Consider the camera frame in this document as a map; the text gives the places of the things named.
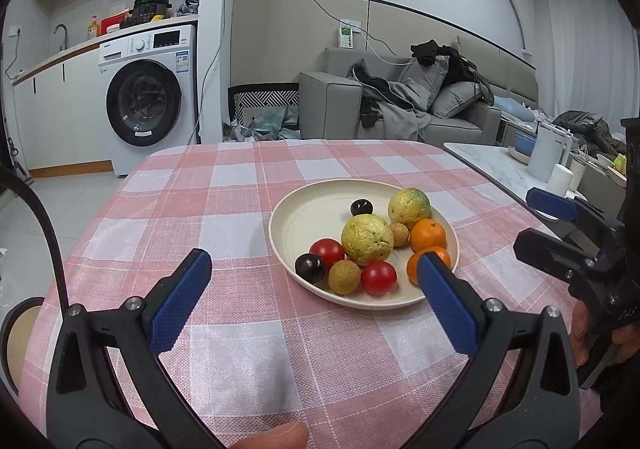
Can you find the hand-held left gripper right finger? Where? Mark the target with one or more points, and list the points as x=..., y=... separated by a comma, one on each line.
x=447, y=304

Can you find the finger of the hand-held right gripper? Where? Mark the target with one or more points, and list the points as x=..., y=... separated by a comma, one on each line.
x=550, y=204
x=545, y=249

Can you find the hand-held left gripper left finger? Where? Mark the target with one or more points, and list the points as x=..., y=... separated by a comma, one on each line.
x=180, y=299

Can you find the orange mandarin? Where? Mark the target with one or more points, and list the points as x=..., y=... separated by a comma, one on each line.
x=413, y=270
x=427, y=235

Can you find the red cherry tomato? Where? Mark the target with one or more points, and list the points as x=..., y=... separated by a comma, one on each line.
x=326, y=251
x=378, y=278

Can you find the brown longan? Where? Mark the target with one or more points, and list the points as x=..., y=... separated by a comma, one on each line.
x=400, y=235
x=345, y=277

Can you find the pale yellow guava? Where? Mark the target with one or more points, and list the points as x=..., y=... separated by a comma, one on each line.
x=366, y=239

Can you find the dark purple plum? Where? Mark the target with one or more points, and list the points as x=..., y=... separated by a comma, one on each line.
x=310, y=267
x=361, y=207

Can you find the cream round plate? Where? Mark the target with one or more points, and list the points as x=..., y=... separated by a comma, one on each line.
x=300, y=219

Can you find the person's right hand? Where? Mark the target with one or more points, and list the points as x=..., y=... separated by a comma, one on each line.
x=580, y=334

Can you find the person's left hand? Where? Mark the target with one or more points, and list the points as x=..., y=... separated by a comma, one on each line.
x=272, y=435

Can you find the white cup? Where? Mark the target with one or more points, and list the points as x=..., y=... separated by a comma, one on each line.
x=561, y=181

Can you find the white electric kettle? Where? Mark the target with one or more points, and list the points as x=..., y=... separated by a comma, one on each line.
x=547, y=151

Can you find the marble side table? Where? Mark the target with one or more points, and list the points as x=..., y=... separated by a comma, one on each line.
x=495, y=169

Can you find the dark jacket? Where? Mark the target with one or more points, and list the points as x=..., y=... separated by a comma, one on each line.
x=587, y=129

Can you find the pink checked tablecloth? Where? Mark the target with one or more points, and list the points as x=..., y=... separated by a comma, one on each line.
x=200, y=204

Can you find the green yellow guava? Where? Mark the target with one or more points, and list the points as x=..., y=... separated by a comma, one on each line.
x=409, y=206

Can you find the grey pillow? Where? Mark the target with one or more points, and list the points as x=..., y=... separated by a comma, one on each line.
x=457, y=99
x=425, y=81

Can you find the round wooden stool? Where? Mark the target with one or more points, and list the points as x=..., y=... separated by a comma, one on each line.
x=22, y=339

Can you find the white curtain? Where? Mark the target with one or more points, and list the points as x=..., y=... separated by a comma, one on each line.
x=585, y=44

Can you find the grey clothes pile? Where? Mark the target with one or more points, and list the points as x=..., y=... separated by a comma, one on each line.
x=395, y=114

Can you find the black clothes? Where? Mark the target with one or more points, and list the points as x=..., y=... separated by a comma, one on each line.
x=435, y=51

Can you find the teal cloth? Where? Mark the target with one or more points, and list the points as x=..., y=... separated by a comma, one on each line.
x=270, y=121

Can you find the white washing machine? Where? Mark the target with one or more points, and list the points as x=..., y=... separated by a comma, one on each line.
x=150, y=99

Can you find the patterned black chair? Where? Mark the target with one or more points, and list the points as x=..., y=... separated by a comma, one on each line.
x=262, y=96

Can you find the white kitchen cabinet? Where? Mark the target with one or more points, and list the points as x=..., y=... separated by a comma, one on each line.
x=60, y=114

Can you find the grey sofa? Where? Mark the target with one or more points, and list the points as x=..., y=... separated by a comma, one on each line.
x=330, y=104

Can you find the red box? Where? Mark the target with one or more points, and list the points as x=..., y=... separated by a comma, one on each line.
x=111, y=24

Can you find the yellow soap bottle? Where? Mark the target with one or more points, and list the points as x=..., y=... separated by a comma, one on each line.
x=92, y=29

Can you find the kitchen faucet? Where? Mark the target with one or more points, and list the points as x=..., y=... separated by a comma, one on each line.
x=61, y=34

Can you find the black pressure cooker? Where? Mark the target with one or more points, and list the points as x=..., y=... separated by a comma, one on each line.
x=151, y=9

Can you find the grey bag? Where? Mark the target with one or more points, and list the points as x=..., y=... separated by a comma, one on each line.
x=187, y=6

